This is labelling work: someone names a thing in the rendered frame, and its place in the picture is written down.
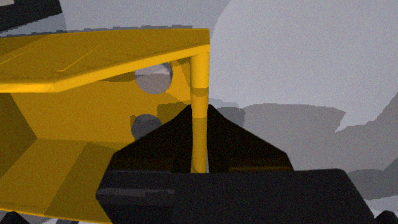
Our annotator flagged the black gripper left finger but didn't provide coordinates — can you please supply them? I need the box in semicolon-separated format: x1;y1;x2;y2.
104;104;193;174

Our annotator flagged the grey open bin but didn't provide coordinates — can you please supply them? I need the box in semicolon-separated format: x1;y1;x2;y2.
0;210;56;224

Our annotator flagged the yellow bin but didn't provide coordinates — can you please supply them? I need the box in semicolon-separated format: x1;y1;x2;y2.
0;29;210;224

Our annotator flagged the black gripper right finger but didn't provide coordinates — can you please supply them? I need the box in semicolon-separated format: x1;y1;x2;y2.
207;104;294;173

